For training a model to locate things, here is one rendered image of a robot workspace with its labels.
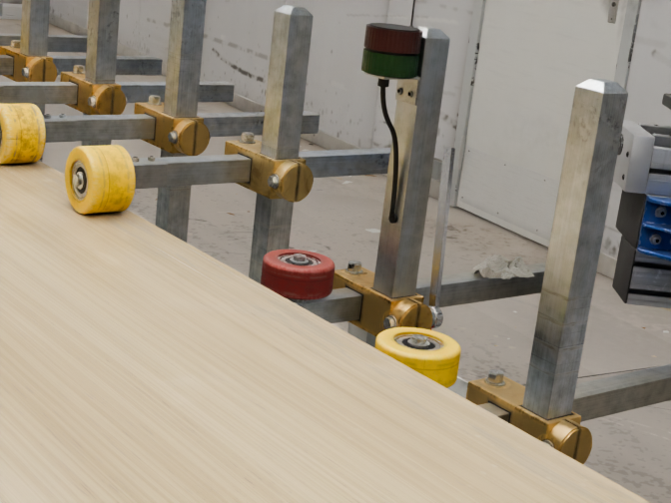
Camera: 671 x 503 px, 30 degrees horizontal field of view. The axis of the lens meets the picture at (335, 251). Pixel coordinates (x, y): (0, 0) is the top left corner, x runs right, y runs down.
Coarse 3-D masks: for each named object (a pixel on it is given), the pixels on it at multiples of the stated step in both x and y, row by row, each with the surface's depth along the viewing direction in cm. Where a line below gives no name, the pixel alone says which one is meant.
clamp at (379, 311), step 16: (336, 272) 147; (368, 272) 148; (352, 288) 145; (368, 288) 143; (368, 304) 142; (384, 304) 140; (400, 304) 140; (416, 304) 139; (352, 320) 145; (368, 320) 143; (384, 320) 139; (400, 320) 138; (416, 320) 140
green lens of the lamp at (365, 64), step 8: (368, 56) 130; (376, 56) 130; (384, 56) 129; (392, 56) 129; (400, 56) 129; (416, 56) 131; (368, 64) 131; (376, 64) 130; (384, 64) 130; (392, 64) 130; (400, 64) 130; (408, 64) 130; (416, 64) 131; (368, 72) 131; (376, 72) 130; (384, 72) 130; (392, 72) 130; (400, 72) 130; (408, 72) 130; (416, 72) 132
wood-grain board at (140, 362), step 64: (0, 192) 153; (64, 192) 157; (0, 256) 129; (64, 256) 131; (128, 256) 134; (192, 256) 137; (0, 320) 112; (64, 320) 113; (128, 320) 115; (192, 320) 117; (256, 320) 119; (320, 320) 121; (0, 384) 98; (64, 384) 100; (128, 384) 101; (192, 384) 103; (256, 384) 104; (320, 384) 106; (384, 384) 107; (0, 448) 88; (64, 448) 89; (128, 448) 90; (192, 448) 91; (256, 448) 93; (320, 448) 94; (384, 448) 95; (448, 448) 96; (512, 448) 98
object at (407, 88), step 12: (372, 24) 131; (384, 24) 132; (396, 24) 134; (384, 84) 132; (408, 84) 134; (384, 96) 133; (396, 96) 136; (408, 96) 134; (384, 108) 133; (396, 144) 136; (396, 156) 136; (396, 168) 137; (396, 180) 137; (396, 216) 138
